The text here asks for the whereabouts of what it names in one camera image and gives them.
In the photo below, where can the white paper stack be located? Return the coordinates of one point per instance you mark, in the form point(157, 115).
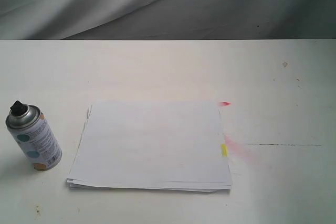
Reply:
point(152, 145)

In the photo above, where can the white spray paint can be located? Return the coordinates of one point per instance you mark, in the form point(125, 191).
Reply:
point(31, 131)

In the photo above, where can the yellow sticky tab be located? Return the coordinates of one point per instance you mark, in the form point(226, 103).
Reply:
point(224, 150)

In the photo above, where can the grey backdrop cloth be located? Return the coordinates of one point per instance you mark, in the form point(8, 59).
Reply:
point(167, 19)

